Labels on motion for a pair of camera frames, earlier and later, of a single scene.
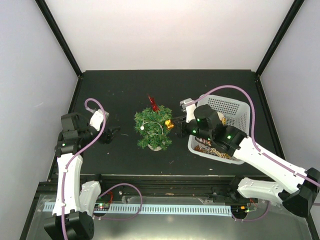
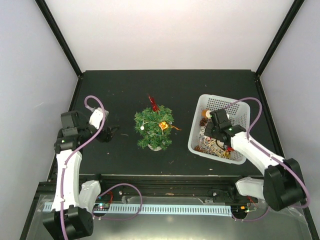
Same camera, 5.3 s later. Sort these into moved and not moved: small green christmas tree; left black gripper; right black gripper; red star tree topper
Moved: right black gripper
Not moved: small green christmas tree; red star tree topper; left black gripper
